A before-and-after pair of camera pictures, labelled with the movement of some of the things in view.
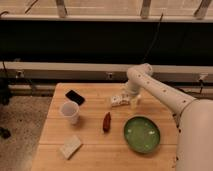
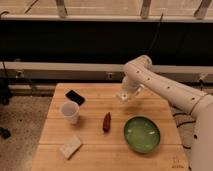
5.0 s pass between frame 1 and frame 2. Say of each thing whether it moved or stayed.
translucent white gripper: moved
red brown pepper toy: stayed
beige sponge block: stayed
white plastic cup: stayed
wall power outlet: stayed
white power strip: moved
